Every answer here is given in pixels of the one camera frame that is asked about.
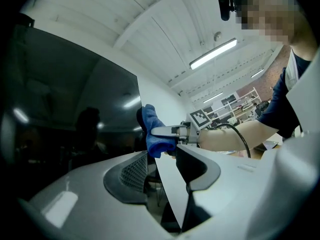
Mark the person's right forearm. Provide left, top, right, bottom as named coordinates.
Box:
left=198, top=120, right=281, bottom=152

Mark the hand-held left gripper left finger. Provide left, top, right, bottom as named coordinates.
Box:
left=18, top=150, right=181, bottom=240

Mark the white shelving rack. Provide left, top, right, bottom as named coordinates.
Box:
left=203, top=86, right=263, bottom=125

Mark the black head-mounted camera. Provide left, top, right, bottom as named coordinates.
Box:
left=218, top=0, right=238, bottom=22

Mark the blue cloth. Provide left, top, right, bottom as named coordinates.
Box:
left=141, top=103, right=177, bottom=159

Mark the black TV screen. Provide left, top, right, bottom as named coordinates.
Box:
left=2, top=12, right=182, bottom=235

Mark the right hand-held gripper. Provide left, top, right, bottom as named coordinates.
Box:
left=136, top=107, right=213, bottom=148

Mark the person's head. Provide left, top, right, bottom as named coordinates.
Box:
left=234, top=0, right=319, bottom=61

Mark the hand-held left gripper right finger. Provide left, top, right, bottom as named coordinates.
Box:
left=174, top=143, right=278, bottom=240

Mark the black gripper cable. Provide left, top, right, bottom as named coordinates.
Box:
left=209, top=122, right=252, bottom=159

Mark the long ceiling lamp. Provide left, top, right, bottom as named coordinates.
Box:
left=202, top=91, right=224, bottom=104
left=188, top=37, right=238, bottom=71
left=250, top=68, right=265, bottom=79

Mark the person's navy shirt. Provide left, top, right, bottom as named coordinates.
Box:
left=256, top=46, right=313, bottom=139

